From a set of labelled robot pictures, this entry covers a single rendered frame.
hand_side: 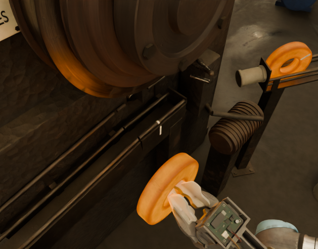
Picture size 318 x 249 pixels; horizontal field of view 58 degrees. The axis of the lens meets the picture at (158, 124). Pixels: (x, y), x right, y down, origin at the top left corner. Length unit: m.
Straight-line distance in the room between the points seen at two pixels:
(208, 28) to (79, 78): 0.27
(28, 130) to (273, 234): 0.58
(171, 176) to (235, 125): 0.60
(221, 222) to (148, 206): 0.13
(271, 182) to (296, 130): 0.40
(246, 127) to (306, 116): 0.91
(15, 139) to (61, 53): 0.26
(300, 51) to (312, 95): 1.07
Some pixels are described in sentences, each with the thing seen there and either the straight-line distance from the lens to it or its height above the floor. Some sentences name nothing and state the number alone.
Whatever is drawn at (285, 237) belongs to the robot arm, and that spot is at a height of 0.71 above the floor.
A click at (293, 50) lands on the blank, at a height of 0.78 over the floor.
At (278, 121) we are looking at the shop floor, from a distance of 1.88.
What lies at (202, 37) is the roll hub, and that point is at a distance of 0.59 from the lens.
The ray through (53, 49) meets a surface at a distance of 0.46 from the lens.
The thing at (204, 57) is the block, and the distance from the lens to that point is 0.90.
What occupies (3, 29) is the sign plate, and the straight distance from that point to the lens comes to 0.57.
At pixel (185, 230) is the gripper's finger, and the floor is 0.83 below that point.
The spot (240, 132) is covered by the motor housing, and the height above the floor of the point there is 0.52.
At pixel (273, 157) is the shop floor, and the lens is 1.71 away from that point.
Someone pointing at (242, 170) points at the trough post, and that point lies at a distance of 1.60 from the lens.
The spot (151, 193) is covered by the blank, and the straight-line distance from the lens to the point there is 0.52.
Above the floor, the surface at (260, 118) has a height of 0.56.
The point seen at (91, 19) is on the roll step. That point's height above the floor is 1.13.
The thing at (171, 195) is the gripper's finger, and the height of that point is 0.86.
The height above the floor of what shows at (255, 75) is 0.69.
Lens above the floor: 1.36
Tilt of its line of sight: 52 degrees down
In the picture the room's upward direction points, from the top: straight up
